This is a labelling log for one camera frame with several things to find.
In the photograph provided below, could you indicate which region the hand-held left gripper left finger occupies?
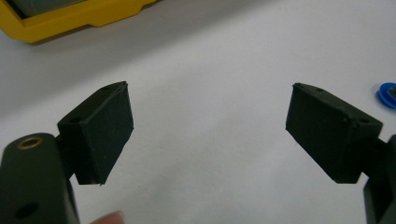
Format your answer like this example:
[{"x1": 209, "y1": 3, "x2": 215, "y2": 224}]
[{"x1": 56, "y1": 81, "x2": 135, "y2": 187}]

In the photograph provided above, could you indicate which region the yellow black drawer organizer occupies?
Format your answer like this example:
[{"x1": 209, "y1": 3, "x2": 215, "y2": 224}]
[{"x1": 0, "y1": 0, "x2": 157, "y2": 44}]

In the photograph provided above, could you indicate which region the blue plastic ring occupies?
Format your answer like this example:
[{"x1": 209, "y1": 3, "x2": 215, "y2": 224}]
[{"x1": 376, "y1": 81, "x2": 396, "y2": 110}]

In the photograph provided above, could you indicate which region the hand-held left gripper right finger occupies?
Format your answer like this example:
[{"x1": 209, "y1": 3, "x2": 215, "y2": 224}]
[{"x1": 285, "y1": 82, "x2": 384, "y2": 185}]

